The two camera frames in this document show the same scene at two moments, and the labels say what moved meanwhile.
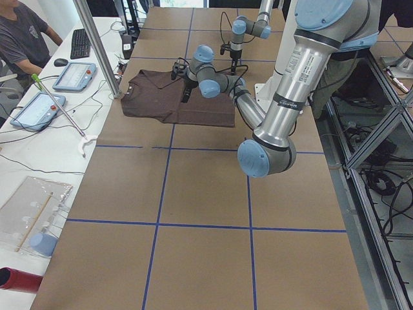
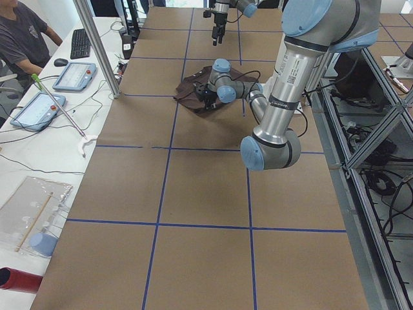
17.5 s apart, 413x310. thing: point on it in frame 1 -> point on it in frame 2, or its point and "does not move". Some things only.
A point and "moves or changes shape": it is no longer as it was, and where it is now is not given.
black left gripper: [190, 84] -> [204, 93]
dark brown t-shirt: [157, 95] moves or changes shape
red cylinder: [19, 280] does not move
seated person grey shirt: [24, 44] does not move
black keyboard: [80, 45] does not move
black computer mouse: [60, 62] does not move
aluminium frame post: [84, 10] does not move
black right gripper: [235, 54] -> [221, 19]
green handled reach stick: [84, 140] does not move
